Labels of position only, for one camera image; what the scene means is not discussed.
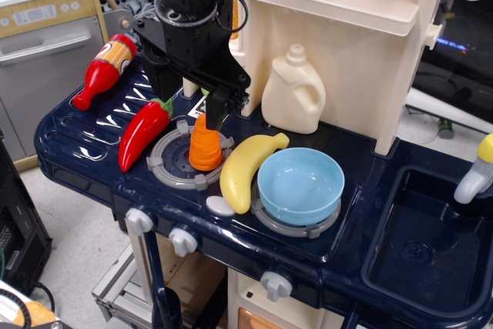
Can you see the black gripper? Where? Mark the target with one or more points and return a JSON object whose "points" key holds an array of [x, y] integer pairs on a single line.
{"points": [[177, 46]]}

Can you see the grey right stove knob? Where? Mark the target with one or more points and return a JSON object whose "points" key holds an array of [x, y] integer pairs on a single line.
{"points": [[276, 286]]}

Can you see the cream toy kitchen shelf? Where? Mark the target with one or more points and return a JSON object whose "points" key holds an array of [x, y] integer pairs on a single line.
{"points": [[365, 51]]}

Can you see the yellow toy corn cob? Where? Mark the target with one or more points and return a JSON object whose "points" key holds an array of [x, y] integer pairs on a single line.
{"points": [[235, 22]]}

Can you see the orange toy carrot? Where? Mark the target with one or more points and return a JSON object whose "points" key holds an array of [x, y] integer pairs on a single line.
{"points": [[205, 151]]}

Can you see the wooden toy dishwasher cabinet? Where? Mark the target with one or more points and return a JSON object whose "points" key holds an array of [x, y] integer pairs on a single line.
{"points": [[46, 46]]}

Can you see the grey yellow toy faucet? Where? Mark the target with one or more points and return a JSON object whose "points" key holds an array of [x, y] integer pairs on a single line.
{"points": [[479, 178]]}

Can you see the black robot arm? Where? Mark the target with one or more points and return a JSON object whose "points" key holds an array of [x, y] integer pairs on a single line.
{"points": [[190, 39]]}

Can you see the yellow toy banana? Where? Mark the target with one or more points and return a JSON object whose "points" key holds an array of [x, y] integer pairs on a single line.
{"points": [[241, 165]]}

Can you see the red toy chili pepper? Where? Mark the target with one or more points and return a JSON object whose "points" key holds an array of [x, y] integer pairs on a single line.
{"points": [[144, 127]]}

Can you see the cream toy detergent jug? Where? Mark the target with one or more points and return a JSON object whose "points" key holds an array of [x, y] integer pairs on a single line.
{"points": [[294, 96]]}

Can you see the grey left stove burner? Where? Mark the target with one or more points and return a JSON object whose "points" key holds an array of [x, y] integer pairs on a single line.
{"points": [[169, 161]]}

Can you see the grey stove knob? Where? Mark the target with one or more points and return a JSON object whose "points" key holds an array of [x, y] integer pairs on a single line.
{"points": [[183, 242], [138, 222], [276, 286]]}

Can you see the green can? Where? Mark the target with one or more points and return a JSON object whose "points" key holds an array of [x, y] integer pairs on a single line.
{"points": [[445, 129]]}

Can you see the navy toy kitchen counter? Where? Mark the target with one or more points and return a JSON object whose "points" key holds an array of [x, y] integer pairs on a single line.
{"points": [[403, 253]]}

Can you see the aluminium extrusion frame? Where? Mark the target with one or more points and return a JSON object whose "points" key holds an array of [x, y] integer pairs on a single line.
{"points": [[120, 297]]}

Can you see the grey oval button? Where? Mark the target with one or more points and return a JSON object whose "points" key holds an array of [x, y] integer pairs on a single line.
{"points": [[219, 207]]}

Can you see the grey middle stove knob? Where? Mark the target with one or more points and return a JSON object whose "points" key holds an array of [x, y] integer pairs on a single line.
{"points": [[183, 242]]}

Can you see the grey right stove burner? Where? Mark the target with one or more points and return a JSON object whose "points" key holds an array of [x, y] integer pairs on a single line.
{"points": [[312, 231]]}

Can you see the grey left stove knob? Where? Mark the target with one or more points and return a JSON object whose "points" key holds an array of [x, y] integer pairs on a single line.
{"points": [[138, 222]]}

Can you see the light blue plastic bowl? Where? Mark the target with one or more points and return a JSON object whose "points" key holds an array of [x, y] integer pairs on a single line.
{"points": [[300, 186]]}

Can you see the grey stove burner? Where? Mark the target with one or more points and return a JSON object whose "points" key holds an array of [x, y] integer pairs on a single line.
{"points": [[169, 161], [312, 231]]}

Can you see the black computer case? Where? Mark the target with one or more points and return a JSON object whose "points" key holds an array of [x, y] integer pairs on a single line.
{"points": [[25, 243]]}

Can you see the red toy ketchup bottle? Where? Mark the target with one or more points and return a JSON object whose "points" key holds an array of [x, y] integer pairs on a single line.
{"points": [[104, 71]]}

